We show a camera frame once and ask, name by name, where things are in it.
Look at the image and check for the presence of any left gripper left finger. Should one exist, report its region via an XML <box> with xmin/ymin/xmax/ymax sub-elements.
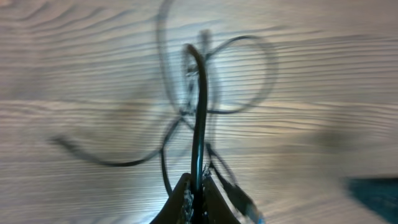
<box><xmin>150</xmin><ymin>173</ymin><xmax>191</xmax><ymax>224</ymax></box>

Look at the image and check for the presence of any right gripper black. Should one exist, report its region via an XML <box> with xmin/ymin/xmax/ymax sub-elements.
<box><xmin>346</xmin><ymin>177</ymin><xmax>397</xmax><ymax>224</ymax></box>

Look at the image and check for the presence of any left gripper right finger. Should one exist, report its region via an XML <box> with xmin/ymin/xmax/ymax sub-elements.
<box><xmin>203</xmin><ymin>177</ymin><xmax>240</xmax><ymax>224</ymax></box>

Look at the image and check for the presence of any black usb cable bundle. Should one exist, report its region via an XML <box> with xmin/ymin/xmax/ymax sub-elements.
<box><xmin>49</xmin><ymin>0</ymin><xmax>279</xmax><ymax>224</ymax></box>

